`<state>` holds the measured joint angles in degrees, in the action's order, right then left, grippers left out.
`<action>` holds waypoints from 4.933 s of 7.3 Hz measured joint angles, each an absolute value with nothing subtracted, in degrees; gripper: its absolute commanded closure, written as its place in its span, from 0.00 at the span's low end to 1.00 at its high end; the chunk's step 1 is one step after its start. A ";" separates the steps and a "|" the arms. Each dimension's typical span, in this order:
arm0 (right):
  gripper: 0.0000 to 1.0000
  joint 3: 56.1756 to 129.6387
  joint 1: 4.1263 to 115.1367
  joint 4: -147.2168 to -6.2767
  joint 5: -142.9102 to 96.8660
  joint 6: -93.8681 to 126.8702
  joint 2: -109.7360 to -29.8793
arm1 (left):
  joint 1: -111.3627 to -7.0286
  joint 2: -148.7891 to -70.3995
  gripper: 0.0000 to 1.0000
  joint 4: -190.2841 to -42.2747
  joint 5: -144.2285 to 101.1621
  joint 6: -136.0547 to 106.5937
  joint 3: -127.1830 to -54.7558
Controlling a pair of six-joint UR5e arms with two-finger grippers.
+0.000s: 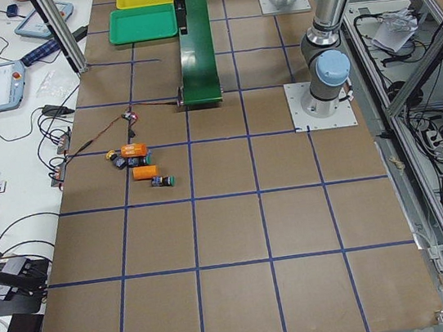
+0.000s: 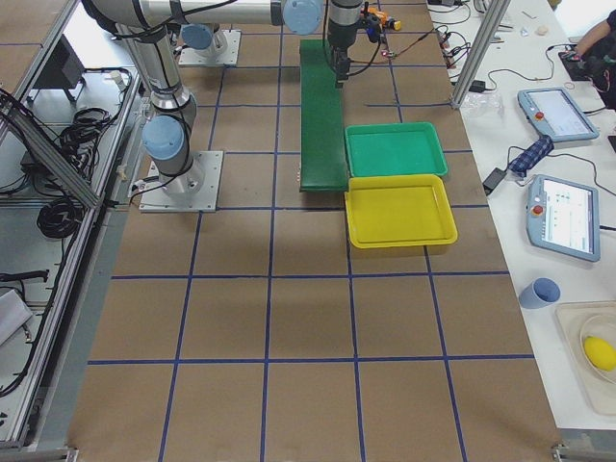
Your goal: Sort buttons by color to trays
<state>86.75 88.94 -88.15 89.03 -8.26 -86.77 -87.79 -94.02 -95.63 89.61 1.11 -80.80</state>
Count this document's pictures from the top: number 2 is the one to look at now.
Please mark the blue plastic cup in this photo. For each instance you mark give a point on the blue plastic cup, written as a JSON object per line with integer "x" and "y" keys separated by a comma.
{"x": 540, "y": 293}

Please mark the yellow lemon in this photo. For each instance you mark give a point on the yellow lemon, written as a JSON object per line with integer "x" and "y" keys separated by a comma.
{"x": 600, "y": 353}

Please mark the aluminium frame post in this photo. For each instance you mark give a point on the aluminium frame post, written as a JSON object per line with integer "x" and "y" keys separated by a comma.
{"x": 489, "y": 25}

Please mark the teach pendant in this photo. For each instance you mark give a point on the teach pendant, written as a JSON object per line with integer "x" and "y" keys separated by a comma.
{"x": 563, "y": 216}
{"x": 553, "y": 112}

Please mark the upper teach pendant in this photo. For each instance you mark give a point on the upper teach pendant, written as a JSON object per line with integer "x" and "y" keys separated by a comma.
{"x": 553, "y": 112}

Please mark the small red led board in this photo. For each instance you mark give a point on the small red led board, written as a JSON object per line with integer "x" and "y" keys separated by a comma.
{"x": 386, "y": 54}

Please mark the yellow plastic tray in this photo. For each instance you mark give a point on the yellow plastic tray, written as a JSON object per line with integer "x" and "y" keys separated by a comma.
{"x": 399, "y": 211}

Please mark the blue plaid umbrella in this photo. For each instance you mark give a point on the blue plaid umbrella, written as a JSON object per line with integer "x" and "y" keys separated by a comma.
{"x": 531, "y": 156}

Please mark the lower teach pendant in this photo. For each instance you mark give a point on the lower teach pendant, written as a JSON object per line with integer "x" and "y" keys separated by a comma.
{"x": 563, "y": 216}

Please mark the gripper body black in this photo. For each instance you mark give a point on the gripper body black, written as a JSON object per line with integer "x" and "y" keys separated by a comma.
{"x": 340, "y": 35}

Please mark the clear plastic bag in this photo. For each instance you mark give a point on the clear plastic bag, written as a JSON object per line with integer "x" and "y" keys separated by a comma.
{"x": 482, "y": 105}

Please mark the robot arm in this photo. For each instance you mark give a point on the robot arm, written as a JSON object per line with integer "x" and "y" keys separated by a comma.
{"x": 144, "y": 26}
{"x": 342, "y": 21}

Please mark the black power adapter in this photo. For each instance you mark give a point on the black power adapter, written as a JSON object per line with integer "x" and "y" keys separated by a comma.
{"x": 493, "y": 179}

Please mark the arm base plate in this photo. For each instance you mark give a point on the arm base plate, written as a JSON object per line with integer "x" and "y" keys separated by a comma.
{"x": 194, "y": 191}
{"x": 223, "y": 50}

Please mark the green conveyor belt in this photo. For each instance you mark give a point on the green conveyor belt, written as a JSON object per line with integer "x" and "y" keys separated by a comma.
{"x": 323, "y": 161}

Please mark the beige tray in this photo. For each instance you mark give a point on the beige tray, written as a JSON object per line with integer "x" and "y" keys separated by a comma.
{"x": 577, "y": 322}

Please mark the green plastic tray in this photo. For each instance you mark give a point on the green plastic tray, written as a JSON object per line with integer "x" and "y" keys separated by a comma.
{"x": 394, "y": 149}

